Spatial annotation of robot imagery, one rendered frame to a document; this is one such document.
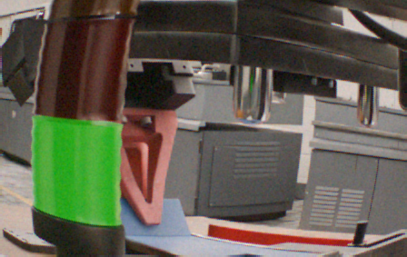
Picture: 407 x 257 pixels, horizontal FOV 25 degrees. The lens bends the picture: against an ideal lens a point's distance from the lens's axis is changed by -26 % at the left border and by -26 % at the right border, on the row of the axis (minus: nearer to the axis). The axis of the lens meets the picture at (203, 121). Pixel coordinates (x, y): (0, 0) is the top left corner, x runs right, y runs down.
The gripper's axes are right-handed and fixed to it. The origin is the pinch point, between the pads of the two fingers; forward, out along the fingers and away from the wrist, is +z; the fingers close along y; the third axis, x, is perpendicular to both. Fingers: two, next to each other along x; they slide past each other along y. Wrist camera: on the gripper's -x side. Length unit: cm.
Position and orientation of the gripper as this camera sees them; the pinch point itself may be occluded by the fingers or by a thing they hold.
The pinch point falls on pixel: (145, 215)
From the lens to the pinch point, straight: 74.0
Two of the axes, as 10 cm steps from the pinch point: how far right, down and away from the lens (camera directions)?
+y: 6.4, -4.1, -6.5
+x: 7.2, 0.1, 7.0
